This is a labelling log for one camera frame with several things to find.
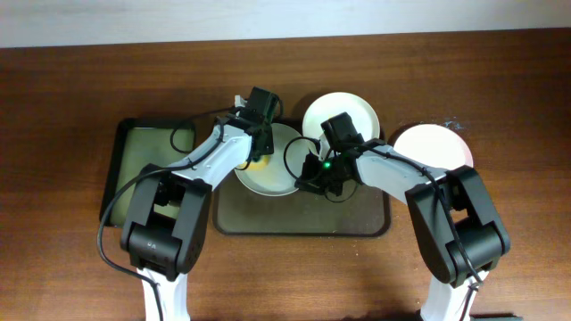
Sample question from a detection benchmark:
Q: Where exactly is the small black tray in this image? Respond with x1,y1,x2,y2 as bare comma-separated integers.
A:
100,118,196,213

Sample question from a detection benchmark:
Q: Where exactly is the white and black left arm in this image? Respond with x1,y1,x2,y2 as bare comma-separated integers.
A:
120,111,273,320

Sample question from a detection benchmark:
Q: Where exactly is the white plate yellow stain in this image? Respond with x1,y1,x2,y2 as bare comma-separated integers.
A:
235,123,316,196
302,92,381,141

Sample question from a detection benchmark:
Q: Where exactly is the green and yellow sponge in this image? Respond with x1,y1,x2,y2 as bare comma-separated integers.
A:
236,155,271,171

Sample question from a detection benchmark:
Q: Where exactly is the large dark serving tray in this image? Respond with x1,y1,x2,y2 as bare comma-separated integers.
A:
211,173,392,237

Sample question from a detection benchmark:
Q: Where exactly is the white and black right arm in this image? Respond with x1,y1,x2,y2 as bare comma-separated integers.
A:
294,138,510,320

